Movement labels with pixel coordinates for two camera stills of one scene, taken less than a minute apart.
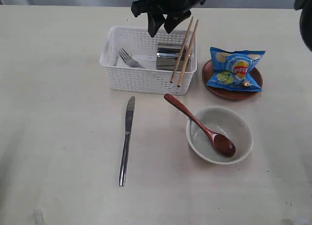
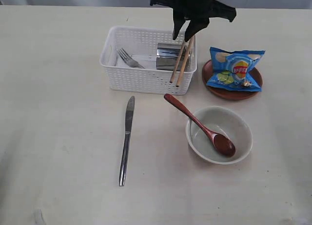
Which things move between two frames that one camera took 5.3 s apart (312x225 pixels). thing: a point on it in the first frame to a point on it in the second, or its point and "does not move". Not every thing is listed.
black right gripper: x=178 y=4 to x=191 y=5
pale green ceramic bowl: x=221 y=120 does not move
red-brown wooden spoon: x=221 y=143 does not move
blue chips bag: x=230 y=70 does not move
